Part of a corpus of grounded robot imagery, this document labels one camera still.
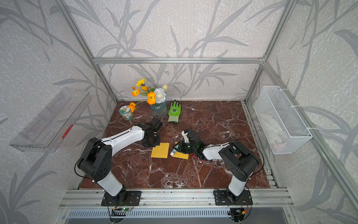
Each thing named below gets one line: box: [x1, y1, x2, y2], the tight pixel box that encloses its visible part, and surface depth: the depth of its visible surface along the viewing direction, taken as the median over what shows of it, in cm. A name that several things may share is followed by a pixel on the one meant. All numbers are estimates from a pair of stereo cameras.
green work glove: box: [168, 99, 182, 124], surface depth 114 cm
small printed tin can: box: [119, 105, 134, 121], surface depth 107 cm
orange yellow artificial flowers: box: [127, 78, 168, 113], surface depth 80 cm
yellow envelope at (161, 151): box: [150, 142, 170, 159], surface depth 92 cm
